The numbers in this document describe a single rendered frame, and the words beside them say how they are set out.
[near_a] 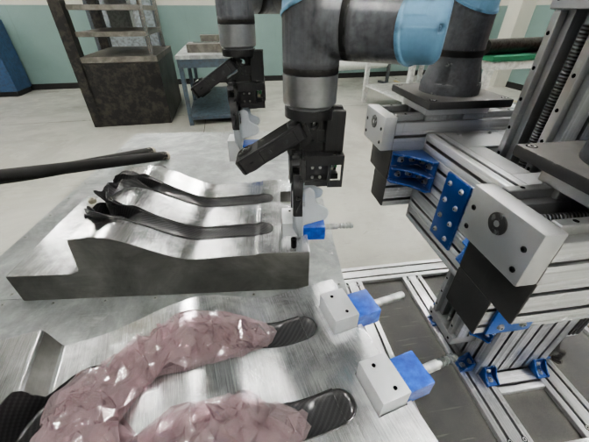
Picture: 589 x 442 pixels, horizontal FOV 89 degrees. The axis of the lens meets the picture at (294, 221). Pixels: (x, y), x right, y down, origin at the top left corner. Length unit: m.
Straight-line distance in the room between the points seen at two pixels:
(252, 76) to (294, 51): 0.32
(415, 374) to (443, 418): 0.76
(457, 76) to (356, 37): 0.55
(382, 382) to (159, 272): 0.38
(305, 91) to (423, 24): 0.15
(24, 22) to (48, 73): 0.79
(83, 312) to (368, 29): 0.59
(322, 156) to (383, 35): 0.17
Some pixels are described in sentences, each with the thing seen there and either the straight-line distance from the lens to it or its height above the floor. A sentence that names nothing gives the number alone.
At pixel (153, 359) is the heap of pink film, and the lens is 0.39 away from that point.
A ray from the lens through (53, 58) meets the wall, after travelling 7.57.
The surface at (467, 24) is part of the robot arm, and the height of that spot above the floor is 1.19.
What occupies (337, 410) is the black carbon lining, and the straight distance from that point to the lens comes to 0.40.
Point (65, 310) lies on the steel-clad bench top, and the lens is 0.66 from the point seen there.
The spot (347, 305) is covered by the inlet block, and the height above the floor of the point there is 0.88.
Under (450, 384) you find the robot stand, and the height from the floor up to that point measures 0.21.
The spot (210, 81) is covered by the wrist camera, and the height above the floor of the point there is 1.09.
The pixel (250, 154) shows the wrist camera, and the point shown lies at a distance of 0.45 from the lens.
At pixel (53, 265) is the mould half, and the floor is 0.86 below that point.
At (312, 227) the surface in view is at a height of 0.90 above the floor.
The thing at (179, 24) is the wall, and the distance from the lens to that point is 6.94.
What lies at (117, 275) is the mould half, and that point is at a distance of 0.59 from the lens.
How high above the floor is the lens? 1.22
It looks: 35 degrees down
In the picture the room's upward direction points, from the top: straight up
